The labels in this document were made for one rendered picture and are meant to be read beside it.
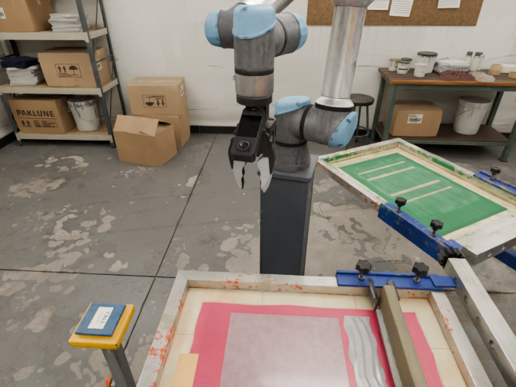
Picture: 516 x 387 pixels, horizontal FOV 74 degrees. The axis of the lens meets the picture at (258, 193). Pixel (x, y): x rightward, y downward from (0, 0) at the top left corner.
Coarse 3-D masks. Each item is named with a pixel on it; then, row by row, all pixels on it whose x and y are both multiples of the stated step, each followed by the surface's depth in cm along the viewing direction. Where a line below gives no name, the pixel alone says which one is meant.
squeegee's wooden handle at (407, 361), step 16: (384, 288) 91; (384, 304) 90; (384, 320) 90; (400, 320) 82; (400, 336) 79; (400, 352) 77; (416, 352) 75; (400, 368) 77; (416, 368) 72; (416, 384) 69
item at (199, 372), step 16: (208, 384) 80; (224, 384) 80; (240, 384) 80; (256, 384) 80; (272, 384) 80; (288, 384) 80; (304, 384) 80; (320, 384) 80; (336, 384) 80; (352, 384) 80; (432, 384) 80
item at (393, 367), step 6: (378, 312) 92; (378, 318) 91; (384, 324) 89; (384, 330) 87; (384, 336) 86; (384, 342) 85; (390, 348) 83; (390, 354) 82; (390, 360) 81; (390, 366) 80; (396, 366) 79; (396, 372) 78; (396, 378) 77; (396, 384) 76
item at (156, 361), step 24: (216, 288) 104; (240, 288) 103; (264, 288) 103; (288, 288) 102; (312, 288) 102; (336, 288) 101; (360, 288) 100; (168, 312) 93; (168, 336) 86; (456, 336) 86; (456, 360) 84; (144, 384) 76; (480, 384) 76
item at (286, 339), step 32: (224, 320) 95; (256, 320) 95; (288, 320) 95; (320, 320) 95; (416, 320) 95; (192, 352) 87; (224, 352) 87; (256, 352) 86; (288, 352) 86; (320, 352) 86; (384, 352) 87
